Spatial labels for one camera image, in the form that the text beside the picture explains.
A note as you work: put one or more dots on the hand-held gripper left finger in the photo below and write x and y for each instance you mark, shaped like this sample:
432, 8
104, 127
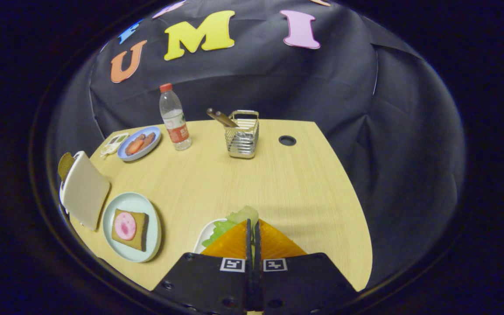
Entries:
204, 284

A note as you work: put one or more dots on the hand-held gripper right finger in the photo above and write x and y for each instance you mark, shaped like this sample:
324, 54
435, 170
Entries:
300, 284

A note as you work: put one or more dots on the green lettuce leaf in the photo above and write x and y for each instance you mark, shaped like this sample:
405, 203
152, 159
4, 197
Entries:
243, 215

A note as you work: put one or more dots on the toasted bread slice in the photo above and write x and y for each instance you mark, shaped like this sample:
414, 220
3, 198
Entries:
64, 165

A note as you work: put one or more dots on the small white dish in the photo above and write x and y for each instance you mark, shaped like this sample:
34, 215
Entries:
206, 232

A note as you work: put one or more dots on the brown bread slice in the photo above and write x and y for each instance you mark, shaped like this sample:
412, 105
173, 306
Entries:
140, 236

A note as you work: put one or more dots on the pink ham slice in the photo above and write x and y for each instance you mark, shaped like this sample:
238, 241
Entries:
125, 225

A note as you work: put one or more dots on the pale green plate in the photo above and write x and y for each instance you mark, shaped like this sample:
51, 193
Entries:
131, 201

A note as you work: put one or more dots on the blue plate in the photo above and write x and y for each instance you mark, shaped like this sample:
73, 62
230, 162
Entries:
147, 151

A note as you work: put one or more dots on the white toaster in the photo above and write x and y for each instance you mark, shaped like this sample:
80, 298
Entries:
85, 192

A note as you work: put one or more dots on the red tomato slice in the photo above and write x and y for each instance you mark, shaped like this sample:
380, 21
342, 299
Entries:
134, 147

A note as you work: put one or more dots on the brown meat patty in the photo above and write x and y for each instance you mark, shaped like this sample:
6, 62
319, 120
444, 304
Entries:
148, 139
138, 137

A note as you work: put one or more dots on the clear plastic water bottle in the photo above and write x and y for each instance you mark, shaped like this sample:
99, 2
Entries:
176, 127

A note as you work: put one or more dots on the white condiment tray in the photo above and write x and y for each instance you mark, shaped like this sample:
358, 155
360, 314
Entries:
114, 143

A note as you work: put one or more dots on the black backdrop cloth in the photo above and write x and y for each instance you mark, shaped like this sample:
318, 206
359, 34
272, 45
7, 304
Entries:
278, 78

